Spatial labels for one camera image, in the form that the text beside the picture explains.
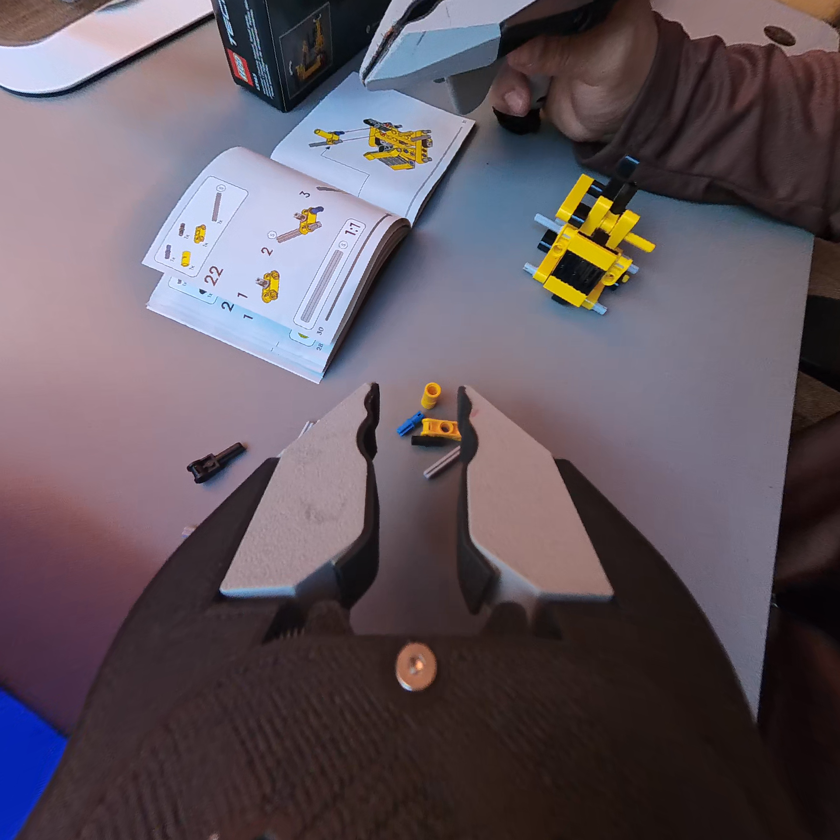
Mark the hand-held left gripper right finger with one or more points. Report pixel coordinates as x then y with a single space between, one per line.
531 518

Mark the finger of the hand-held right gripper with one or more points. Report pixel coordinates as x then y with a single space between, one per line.
459 12
439 56

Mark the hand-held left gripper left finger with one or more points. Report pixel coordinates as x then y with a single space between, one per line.
302 512

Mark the short grey lego axle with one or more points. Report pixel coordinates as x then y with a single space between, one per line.
441 463

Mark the yellow lego connector piece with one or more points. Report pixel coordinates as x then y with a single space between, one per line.
438 428

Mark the blue lego pin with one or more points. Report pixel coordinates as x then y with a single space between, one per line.
408 424

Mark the yellow lego cylinder piece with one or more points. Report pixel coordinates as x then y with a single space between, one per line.
430 396

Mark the person's right forearm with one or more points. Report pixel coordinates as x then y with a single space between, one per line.
722 118

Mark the black lego connector piece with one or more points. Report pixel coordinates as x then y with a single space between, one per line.
215 461

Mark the black lego set box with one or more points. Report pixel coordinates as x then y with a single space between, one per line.
275 52

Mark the open lego instruction booklet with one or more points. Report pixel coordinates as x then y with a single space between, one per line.
282 216

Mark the yellow lego vehicle model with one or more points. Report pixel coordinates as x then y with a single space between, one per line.
577 256

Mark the person's right hand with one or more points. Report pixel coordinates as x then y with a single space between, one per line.
590 79

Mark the white panel with dark hole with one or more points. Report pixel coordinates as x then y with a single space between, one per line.
735 19

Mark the white rounded stand base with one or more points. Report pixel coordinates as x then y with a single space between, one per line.
98 52

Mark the blue plastic storage bin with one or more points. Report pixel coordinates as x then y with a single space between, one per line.
26 761

